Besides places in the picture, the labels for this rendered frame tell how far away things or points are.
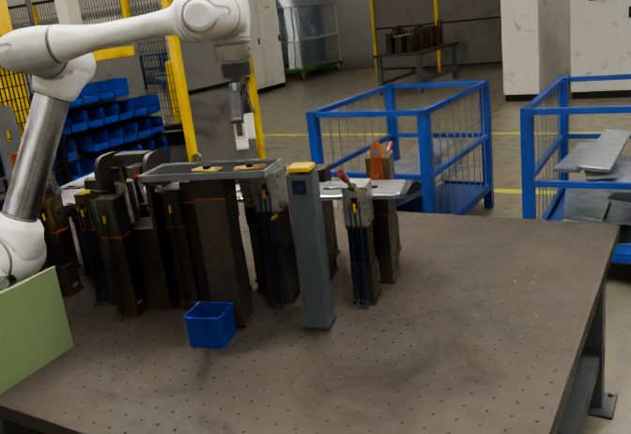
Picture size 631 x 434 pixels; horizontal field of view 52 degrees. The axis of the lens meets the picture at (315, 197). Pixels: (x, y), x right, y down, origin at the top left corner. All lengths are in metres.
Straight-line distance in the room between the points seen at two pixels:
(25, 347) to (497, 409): 1.20
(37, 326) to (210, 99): 3.73
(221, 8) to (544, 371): 1.08
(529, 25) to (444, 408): 8.42
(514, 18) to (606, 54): 1.31
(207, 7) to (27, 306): 0.93
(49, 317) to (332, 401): 0.84
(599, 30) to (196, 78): 5.89
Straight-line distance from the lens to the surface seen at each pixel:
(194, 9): 1.46
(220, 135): 5.48
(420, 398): 1.50
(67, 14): 7.07
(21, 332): 1.88
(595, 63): 9.55
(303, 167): 1.65
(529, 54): 9.65
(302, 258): 1.72
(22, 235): 2.05
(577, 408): 2.33
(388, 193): 1.91
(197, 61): 5.31
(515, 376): 1.57
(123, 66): 5.14
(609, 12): 9.48
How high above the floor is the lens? 1.53
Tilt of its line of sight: 16 degrees down
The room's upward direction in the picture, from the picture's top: 7 degrees counter-clockwise
